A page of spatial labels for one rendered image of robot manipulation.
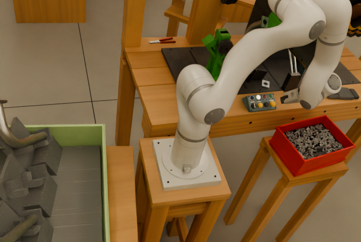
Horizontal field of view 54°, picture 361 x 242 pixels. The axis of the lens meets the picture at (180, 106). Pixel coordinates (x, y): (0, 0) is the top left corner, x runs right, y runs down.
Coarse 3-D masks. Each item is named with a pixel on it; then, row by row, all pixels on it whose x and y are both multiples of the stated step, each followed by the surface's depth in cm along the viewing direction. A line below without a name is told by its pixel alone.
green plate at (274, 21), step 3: (270, 15) 173; (273, 15) 171; (270, 18) 173; (273, 18) 171; (276, 18) 169; (270, 21) 172; (273, 21) 171; (276, 21) 169; (279, 21) 167; (282, 21) 166; (270, 24) 172; (273, 24) 170; (276, 24) 169; (279, 24) 167; (270, 27) 172
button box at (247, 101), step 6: (246, 96) 169; (246, 102) 170; (252, 102) 168; (258, 102) 169; (264, 102) 170; (252, 108) 167; (258, 108) 169; (264, 108) 170; (270, 108) 171; (276, 108) 172
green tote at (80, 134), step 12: (60, 132) 136; (72, 132) 138; (84, 132) 139; (96, 132) 140; (60, 144) 141; (72, 144) 143; (84, 144) 144; (96, 144) 145; (108, 204) 114; (108, 216) 111; (108, 228) 108; (108, 240) 106
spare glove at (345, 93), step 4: (344, 88) 192; (340, 92) 189; (344, 92) 190; (348, 92) 190; (352, 92) 191; (356, 92) 192; (328, 96) 186; (332, 96) 186; (336, 96) 186; (340, 96) 187; (344, 96) 187; (348, 96) 188; (352, 96) 188; (356, 96) 189
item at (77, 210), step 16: (0, 160) 132; (64, 160) 137; (80, 160) 138; (96, 160) 139; (64, 176) 132; (80, 176) 133; (96, 176) 134; (64, 192) 127; (80, 192) 128; (96, 192) 129; (64, 208) 123; (80, 208) 124; (96, 208) 125; (64, 224) 118; (80, 224) 119; (96, 224) 120; (64, 240) 115; (80, 240) 115; (96, 240) 116
